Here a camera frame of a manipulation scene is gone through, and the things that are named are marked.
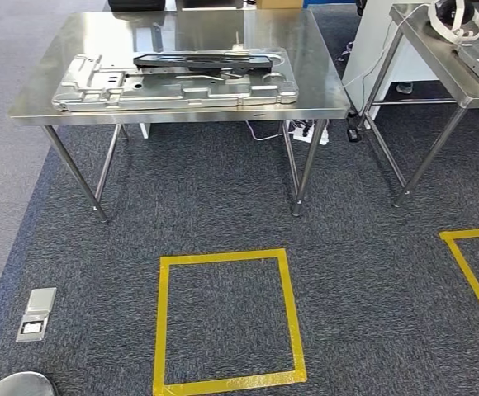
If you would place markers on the steel workbench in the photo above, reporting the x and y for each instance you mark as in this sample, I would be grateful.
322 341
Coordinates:
181 27

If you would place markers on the yellow floor tape square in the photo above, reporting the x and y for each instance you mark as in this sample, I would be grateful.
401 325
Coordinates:
163 328
470 279

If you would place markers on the white cabinet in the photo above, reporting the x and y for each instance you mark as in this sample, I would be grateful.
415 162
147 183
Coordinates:
372 38

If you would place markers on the metal floor socket box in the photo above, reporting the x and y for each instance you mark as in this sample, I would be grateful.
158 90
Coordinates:
37 314

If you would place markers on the white VR headset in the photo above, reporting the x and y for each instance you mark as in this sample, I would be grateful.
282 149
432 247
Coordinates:
454 22

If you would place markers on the steel table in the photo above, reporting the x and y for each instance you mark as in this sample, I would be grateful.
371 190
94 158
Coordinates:
437 54

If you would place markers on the black power adapter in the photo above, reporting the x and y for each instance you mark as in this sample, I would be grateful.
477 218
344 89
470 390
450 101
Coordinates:
353 134

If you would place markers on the brown cardboard box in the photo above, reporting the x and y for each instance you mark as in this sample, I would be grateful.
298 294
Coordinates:
279 4

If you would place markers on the black plastic panel part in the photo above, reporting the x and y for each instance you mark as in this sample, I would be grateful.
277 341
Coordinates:
202 61

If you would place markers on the black zip case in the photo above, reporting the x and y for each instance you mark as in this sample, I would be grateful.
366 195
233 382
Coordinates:
136 4

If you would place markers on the white power strip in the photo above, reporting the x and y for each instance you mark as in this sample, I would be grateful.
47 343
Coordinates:
305 131

